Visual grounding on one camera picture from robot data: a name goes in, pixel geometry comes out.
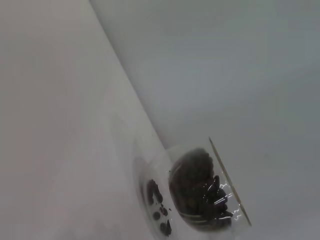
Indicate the coffee bean heap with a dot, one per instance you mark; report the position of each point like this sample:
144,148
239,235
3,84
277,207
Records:
195,185

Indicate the coffee beans under glass wall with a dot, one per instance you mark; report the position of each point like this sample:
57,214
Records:
152,192

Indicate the clear double-wall glass cup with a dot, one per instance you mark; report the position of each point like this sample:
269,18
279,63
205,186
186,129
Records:
160,175

